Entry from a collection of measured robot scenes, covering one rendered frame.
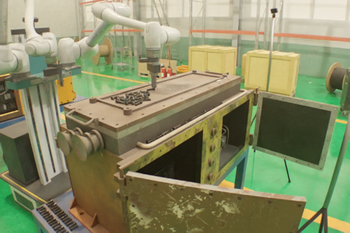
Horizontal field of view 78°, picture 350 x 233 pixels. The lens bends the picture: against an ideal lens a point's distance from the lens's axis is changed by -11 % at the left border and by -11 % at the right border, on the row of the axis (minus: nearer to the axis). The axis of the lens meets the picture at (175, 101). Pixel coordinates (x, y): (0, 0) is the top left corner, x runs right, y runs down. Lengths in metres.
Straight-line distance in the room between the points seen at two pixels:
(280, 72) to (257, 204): 5.32
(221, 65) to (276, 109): 4.61
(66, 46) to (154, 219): 1.67
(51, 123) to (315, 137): 2.36
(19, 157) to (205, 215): 1.97
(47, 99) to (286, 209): 2.13
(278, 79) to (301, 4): 4.98
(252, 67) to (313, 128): 4.32
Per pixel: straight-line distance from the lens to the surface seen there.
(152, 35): 1.41
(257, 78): 6.25
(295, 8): 10.50
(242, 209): 0.91
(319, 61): 10.31
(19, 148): 2.51
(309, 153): 2.18
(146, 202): 0.99
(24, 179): 2.66
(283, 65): 6.03
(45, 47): 1.70
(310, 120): 2.08
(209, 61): 6.82
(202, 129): 1.40
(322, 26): 10.25
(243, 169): 2.54
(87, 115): 1.17
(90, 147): 1.08
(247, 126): 2.17
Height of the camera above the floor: 1.76
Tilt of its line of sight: 18 degrees down
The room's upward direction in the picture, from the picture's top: straight up
